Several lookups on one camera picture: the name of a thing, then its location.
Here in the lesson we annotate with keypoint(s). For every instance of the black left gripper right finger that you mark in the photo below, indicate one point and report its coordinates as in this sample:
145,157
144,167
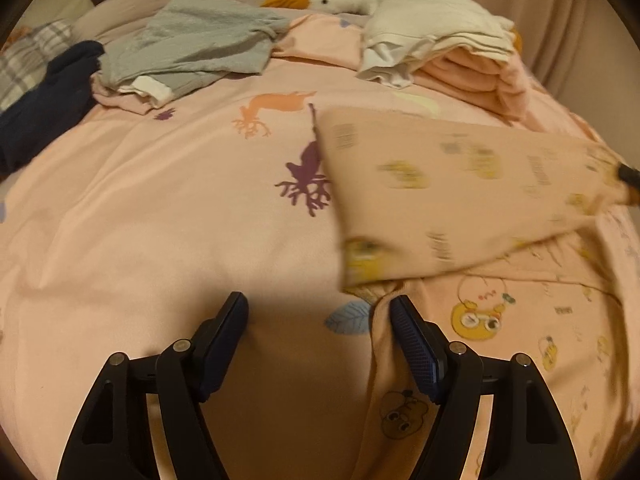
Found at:
527,438

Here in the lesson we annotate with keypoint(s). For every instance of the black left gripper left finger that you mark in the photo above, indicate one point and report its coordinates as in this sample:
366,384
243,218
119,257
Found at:
111,438

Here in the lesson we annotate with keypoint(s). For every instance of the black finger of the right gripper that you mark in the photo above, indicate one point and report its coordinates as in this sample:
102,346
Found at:
626,173

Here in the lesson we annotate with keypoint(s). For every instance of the pink cartoon print garment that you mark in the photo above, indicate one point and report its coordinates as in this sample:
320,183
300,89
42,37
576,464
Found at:
511,241

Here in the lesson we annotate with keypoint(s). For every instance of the pink folded garment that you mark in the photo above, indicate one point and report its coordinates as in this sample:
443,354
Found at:
501,87

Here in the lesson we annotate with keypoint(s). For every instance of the pink printed duvet cover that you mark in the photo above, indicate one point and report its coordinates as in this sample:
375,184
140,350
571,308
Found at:
130,230

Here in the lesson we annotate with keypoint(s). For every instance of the white folded garment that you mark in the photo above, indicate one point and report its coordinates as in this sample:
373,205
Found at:
392,59

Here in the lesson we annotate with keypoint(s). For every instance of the white goose plush toy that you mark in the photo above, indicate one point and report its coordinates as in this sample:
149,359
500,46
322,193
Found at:
433,19

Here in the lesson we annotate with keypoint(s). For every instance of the dark navy garment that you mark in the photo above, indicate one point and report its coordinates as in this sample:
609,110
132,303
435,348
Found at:
60,102

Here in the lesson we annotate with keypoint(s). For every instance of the plaid pillow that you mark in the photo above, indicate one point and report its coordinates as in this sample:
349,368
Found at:
24,63

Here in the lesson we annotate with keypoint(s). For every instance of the grey garment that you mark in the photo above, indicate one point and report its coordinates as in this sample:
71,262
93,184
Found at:
186,46

